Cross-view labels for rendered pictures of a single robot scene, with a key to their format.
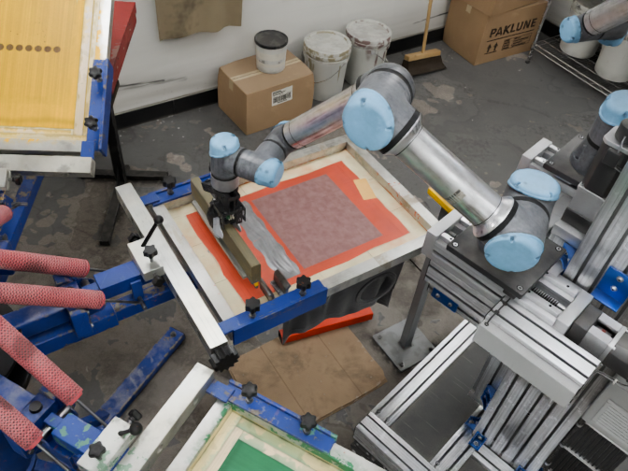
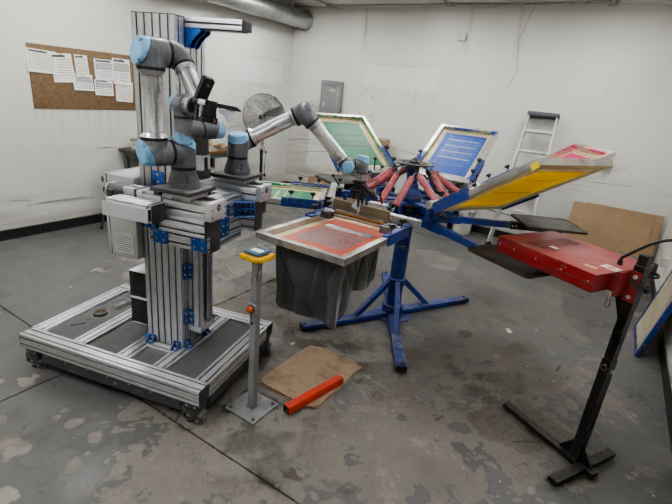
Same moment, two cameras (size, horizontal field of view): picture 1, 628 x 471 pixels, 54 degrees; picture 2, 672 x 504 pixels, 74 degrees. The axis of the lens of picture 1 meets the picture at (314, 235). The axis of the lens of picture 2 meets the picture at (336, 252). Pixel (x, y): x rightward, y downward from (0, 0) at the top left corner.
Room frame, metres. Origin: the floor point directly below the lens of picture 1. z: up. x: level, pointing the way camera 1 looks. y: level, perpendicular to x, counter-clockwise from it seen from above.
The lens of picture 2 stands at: (3.74, -0.92, 1.76)
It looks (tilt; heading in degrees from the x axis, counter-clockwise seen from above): 20 degrees down; 157
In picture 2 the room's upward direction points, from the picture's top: 6 degrees clockwise
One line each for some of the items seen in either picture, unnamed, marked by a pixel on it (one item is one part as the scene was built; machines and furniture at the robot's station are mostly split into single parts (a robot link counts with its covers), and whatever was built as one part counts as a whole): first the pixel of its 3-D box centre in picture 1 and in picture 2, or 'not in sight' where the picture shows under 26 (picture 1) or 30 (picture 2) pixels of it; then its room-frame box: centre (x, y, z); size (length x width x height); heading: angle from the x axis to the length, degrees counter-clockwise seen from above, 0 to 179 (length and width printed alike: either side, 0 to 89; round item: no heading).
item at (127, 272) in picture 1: (128, 276); not in sight; (1.07, 0.50, 1.02); 0.17 x 0.06 x 0.05; 127
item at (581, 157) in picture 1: (602, 151); (183, 176); (1.49, -0.81, 1.31); 0.15 x 0.15 x 0.10
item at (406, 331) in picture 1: (425, 278); (254, 334); (1.65, -0.47, 0.48); 0.22 x 0.22 x 0.96; 37
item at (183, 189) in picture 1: (193, 191); (396, 234); (1.49, 0.41, 0.97); 0.30 x 0.05 x 0.07; 127
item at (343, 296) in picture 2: not in sight; (358, 281); (1.61, 0.13, 0.74); 0.46 x 0.04 x 0.42; 127
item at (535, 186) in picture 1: (527, 201); (238, 143); (1.10, -0.49, 1.42); 0.13 x 0.12 x 0.14; 161
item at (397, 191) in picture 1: (299, 221); (337, 232); (1.41, 0.05, 0.97); 0.79 x 0.58 x 0.04; 127
